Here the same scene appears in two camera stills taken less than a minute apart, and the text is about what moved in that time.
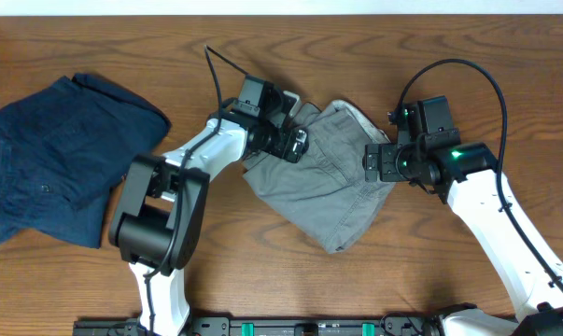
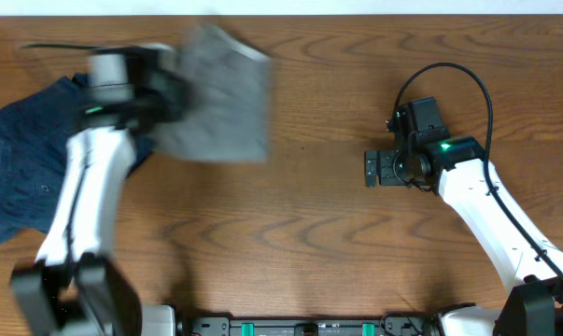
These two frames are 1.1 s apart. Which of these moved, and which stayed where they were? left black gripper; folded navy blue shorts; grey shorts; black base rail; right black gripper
Moved: grey shorts; left black gripper
Stayed: folded navy blue shorts; black base rail; right black gripper
